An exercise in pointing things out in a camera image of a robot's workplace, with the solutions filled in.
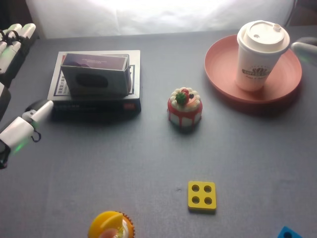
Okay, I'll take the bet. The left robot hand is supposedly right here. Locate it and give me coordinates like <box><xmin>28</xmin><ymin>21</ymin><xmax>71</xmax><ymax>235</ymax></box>
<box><xmin>0</xmin><ymin>23</ymin><xmax>54</xmax><ymax>171</ymax></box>

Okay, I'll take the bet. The purple small box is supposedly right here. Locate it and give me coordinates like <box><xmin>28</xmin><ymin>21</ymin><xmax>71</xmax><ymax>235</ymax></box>
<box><xmin>60</xmin><ymin>53</ymin><xmax>133</xmax><ymax>98</ymax></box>

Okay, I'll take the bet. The white paper cup with lid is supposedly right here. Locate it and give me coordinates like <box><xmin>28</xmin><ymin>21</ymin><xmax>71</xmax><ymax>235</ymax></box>
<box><xmin>236</xmin><ymin>19</ymin><xmax>290</xmax><ymax>92</ymax></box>

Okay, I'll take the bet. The calculator box white and navy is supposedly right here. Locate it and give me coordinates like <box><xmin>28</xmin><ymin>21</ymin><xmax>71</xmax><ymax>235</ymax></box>
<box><xmin>47</xmin><ymin>50</ymin><xmax>142</xmax><ymax>113</ymax></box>

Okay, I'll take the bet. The pink plate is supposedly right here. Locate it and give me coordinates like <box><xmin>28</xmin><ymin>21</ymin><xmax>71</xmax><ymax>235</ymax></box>
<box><xmin>204</xmin><ymin>34</ymin><xmax>303</xmax><ymax>104</ymax></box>

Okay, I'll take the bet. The grey table cloth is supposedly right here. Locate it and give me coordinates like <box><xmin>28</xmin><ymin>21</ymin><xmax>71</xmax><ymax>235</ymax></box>
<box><xmin>0</xmin><ymin>26</ymin><xmax>317</xmax><ymax>238</ymax></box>

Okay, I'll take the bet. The toy orange fruit cupcake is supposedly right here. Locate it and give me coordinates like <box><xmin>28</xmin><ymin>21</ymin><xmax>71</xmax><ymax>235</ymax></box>
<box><xmin>88</xmin><ymin>210</ymin><xmax>136</xmax><ymax>238</ymax></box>

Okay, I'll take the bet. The toy strawberry cake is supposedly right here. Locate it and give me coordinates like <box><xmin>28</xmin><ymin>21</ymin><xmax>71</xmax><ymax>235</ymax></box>
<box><xmin>167</xmin><ymin>86</ymin><xmax>204</xmax><ymax>131</ymax></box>

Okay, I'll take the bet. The white backdrop cloth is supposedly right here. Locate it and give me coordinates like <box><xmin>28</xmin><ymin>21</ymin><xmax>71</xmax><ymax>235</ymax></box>
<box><xmin>26</xmin><ymin>0</ymin><xmax>298</xmax><ymax>40</ymax></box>

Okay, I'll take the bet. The yellow four-hole block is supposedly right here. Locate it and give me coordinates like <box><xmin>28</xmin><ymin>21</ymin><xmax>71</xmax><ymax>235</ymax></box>
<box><xmin>187</xmin><ymin>180</ymin><xmax>217</xmax><ymax>213</ymax></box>

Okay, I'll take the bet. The blue block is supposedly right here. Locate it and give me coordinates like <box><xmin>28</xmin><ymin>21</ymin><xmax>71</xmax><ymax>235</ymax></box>
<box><xmin>276</xmin><ymin>225</ymin><xmax>304</xmax><ymax>238</ymax></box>

